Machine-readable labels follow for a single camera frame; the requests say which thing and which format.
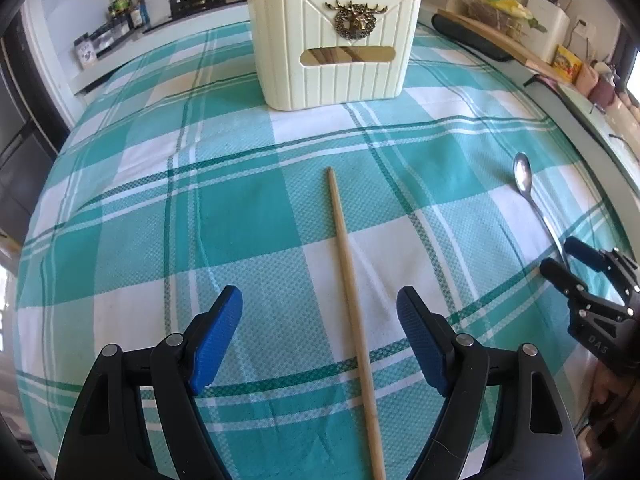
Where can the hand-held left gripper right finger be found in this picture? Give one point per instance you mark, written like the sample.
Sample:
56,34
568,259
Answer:
422,335

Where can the pink cup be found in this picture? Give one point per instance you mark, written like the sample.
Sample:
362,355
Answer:
592,82

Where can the cream utensil holder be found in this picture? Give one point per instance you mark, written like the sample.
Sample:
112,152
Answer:
310,80

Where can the white knife block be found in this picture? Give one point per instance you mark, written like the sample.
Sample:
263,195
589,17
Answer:
547,25

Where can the dark sauce bottle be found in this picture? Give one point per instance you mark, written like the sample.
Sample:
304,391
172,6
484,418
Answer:
139,9

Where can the small steel spoon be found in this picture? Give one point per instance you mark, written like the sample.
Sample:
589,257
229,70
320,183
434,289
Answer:
522,175

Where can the black tray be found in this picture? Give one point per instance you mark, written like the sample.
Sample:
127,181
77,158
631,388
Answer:
470,37

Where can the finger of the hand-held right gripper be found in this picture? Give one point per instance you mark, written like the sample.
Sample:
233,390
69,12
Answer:
562,275
585,252

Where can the teal checked tablecloth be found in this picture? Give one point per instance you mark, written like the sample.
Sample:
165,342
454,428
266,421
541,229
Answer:
225,200

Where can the yellow snack packet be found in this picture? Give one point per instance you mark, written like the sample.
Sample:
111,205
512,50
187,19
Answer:
569,62

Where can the dark refrigerator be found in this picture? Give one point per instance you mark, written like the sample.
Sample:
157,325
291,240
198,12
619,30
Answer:
20,135

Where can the black stove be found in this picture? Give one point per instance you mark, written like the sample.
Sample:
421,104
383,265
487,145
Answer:
197,1

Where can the person's right hand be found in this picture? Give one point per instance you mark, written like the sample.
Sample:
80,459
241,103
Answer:
607,400

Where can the wooden cutting board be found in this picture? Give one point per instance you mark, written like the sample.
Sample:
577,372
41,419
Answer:
505,42

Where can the yellow green snack bag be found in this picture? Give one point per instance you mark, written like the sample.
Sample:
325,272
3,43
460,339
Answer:
500,10

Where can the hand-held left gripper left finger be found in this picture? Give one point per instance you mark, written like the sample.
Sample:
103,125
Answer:
217,335

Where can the wooden chopstick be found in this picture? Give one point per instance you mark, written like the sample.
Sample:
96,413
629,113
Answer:
362,360

